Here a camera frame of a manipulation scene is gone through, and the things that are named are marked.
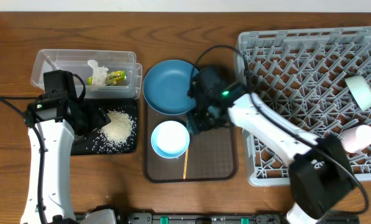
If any light blue bowl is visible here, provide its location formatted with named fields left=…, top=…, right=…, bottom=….
left=150, top=121, right=190, bottom=159

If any wooden chopstick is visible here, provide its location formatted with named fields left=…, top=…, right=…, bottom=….
left=183, top=148, right=189, bottom=179

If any white rice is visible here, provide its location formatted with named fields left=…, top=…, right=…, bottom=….
left=91, top=110, right=137, bottom=154

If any dark blue plate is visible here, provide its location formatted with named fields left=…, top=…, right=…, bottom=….
left=144, top=60, right=198, bottom=115

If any white tissue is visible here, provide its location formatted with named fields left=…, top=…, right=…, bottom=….
left=87, top=60, right=109, bottom=86

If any yellow green snack wrapper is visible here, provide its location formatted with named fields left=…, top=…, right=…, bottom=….
left=87, top=70, right=127, bottom=86

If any pink cup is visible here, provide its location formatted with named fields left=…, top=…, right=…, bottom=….
left=340, top=124, right=371, bottom=154

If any mint green bowl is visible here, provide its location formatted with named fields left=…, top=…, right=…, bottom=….
left=345, top=75, right=371, bottom=111

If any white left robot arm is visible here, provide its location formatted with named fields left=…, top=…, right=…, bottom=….
left=21, top=98, right=111, bottom=223

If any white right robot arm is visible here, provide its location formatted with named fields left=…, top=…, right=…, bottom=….
left=188, top=81, right=360, bottom=223

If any grey dishwasher rack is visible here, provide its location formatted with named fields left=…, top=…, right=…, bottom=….
left=234, top=26, right=371, bottom=181

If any black tray bin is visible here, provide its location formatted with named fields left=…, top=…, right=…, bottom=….
left=71, top=98, right=138, bottom=156

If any brown serving tray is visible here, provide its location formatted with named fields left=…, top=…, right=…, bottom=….
left=143, top=101, right=238, bottom=183

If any clear plastic bin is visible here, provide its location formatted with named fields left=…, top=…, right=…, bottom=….
left=30, top=49, right=143, bottom=100

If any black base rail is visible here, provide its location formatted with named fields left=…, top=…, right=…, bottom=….
left=75, top=207, right=360, bottom=224

